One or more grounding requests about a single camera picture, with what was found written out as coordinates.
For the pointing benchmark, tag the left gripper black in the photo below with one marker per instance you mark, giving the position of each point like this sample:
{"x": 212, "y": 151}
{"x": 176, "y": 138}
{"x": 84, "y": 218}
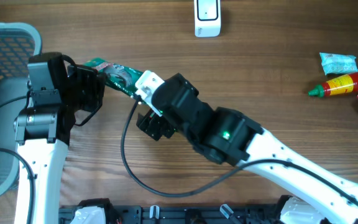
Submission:
{"x": 97, "y": 81}

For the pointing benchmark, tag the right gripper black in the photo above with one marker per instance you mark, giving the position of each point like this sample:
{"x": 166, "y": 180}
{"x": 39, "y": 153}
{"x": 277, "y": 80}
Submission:
{"x": 152, "y": 125}

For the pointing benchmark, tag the green 3M gloves package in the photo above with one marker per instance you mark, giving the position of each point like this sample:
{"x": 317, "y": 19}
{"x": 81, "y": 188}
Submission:
{"x": 119, "y": 77}

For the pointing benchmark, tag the white teal pouch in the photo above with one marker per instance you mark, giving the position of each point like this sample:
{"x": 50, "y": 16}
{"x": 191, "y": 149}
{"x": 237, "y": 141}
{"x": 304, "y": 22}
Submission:
{"x": 338, "y": 64}

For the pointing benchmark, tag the red sauce bottle green cap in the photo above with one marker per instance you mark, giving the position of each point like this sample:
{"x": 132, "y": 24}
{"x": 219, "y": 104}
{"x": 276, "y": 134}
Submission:
{"x": 343, "y": 84}

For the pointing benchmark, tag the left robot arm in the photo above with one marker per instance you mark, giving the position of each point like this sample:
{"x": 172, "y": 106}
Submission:
{"x": 58, "y": 89}

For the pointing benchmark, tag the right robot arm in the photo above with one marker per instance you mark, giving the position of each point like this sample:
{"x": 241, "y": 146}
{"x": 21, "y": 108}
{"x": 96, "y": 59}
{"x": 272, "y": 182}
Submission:
{"x": 224, "y": 135}

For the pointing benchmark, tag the white barcode scanner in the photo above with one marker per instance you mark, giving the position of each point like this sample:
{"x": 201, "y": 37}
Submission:
{"x": 207, "y": 15}

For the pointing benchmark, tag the grey plastic shopping basket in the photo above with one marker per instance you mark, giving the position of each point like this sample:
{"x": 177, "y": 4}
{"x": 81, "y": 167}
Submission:
{"x": 18, "y": 42}

